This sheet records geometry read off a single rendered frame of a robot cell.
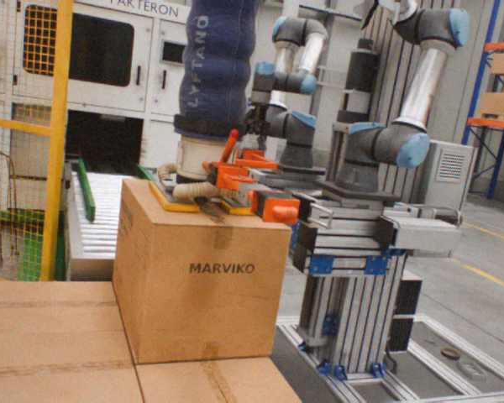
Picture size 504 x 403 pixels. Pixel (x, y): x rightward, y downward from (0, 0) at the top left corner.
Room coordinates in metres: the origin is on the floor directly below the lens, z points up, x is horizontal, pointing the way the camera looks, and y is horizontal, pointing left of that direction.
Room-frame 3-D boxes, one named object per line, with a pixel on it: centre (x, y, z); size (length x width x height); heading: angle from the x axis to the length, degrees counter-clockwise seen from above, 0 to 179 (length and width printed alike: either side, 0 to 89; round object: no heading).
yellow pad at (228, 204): (1.62, 0.07, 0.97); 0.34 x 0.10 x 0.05; 21
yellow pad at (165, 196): (1.55, 0.25, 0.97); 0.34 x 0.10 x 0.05; 21
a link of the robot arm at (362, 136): (1.74, -0.36, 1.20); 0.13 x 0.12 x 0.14; 48
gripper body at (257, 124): (1.93, 0.02, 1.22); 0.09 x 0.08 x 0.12; 22
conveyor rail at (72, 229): (2.90, 1.06, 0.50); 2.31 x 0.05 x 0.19; 22
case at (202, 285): (1.59, 0.17, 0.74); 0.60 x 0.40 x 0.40; 23
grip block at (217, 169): (1.35, 0.07, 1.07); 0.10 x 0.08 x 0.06; 111
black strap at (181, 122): (1.59, 0.16, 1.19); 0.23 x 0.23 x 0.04
